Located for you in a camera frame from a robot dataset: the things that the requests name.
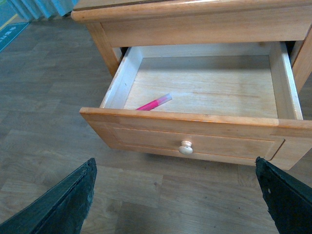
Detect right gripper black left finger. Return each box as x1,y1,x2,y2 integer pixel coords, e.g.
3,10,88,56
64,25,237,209
0,158,97,234

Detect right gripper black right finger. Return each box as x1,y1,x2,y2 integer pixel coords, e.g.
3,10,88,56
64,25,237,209
255,157,312,234

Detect wooden drawer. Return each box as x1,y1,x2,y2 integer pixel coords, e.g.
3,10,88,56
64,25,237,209
80,42,312,170

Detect pink marker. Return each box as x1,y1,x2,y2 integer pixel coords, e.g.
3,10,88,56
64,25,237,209
136,94,172,111

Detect green floor mat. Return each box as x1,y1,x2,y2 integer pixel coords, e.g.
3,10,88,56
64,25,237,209
0,22,29,51

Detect wooden nightstand cabinet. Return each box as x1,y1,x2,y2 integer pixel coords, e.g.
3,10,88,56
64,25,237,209
71,0,312,91

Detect light blue curtain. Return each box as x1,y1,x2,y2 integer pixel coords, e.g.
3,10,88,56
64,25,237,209
7,0,78,21

